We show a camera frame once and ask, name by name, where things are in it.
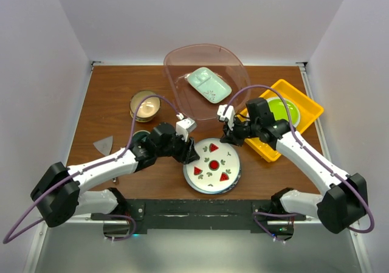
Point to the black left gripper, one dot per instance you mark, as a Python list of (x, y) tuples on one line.
[(190, 154)]

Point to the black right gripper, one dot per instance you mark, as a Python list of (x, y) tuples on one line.
[(232, 140)]

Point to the watermelon pattern plate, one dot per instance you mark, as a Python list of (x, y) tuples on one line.
[(217, 167), (195, 186)]

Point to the pale green divided dish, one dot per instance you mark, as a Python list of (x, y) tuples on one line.
[(211, 86)]

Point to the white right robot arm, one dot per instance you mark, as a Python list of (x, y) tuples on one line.
[(342, 199)]

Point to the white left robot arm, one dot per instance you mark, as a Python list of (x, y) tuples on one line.
[(63, 192)]

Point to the clear pink plastic bin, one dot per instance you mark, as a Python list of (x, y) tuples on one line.
[(179, 63)]

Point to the blue patterned bottom plate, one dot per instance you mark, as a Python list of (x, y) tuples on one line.
[(233, 185)]

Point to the teal ceramic mug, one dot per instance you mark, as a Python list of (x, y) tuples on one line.
[(139, 135)]

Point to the beige ceramic bowl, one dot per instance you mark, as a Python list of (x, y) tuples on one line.
[(148, 108)]

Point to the white rimmed plate under green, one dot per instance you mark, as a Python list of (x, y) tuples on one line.
[(299, 118)]

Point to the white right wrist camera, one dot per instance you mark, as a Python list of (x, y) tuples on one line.
[(226, 114)]

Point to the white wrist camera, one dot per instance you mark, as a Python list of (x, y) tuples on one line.
[(184, 126), (226, 114)]

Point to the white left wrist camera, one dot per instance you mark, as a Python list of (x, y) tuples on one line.
[(184, 126)]

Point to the black mounting base plate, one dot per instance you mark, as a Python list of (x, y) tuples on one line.
[(214, 214)]

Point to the spatula with wooden handle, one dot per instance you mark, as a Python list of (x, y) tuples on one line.
[(104, 146)]

